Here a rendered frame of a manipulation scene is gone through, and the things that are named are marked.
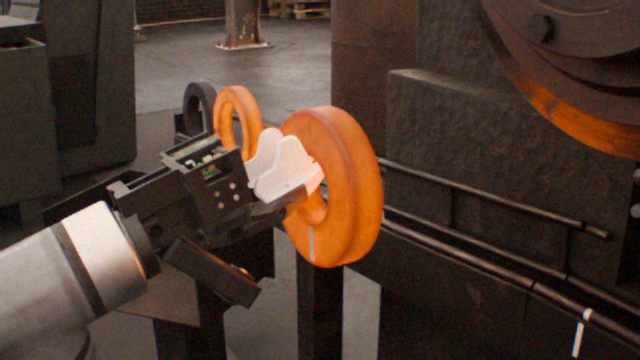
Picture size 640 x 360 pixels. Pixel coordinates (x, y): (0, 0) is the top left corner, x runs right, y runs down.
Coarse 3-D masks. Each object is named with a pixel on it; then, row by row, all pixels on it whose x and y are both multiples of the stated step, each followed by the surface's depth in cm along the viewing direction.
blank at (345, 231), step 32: (288, 128) 67; (320, 128) 62; (352, 128) 62; (320, 160) 63; (352, 160) 60; (352, 192) 59; (288, 224) 71; (320, 224) 65; (352, 224) 60; (320, 256) 66; (352, 256) 63
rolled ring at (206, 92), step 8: (200, 80) 151; (192, 88) 152; (200, 88) 147; (208, 88) 148; (184, 96) 157; (192, 96) 154; (200, 96) 148; (208, 96) 146; (216, 96) 147; (184, 104) 158; (192, 104) 157; (208, 104) 145; (184, 112) 159; (192, 112) 158; (208, 112) 145; (184, 120) 160; (192, 120) 159; (208, 120) 146; (192, 128) 159; (200, 128) 160; (208, 128) 147; (192, 136) 158
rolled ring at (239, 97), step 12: (228, 96) 136; (240, 96) 132; (252, 96) 133; (216, 108) 142; (228, 108) 141; (240, 108) 131; (252, 108) 131; (216, 120) 143; (228, 120) 144; (240, 120) 132; (252, 120) 131; (216, 132) 144; (228, 132) 144; (252, 132) 130; (228, 144) 144; (252, 144) 131; (252, 156) 132
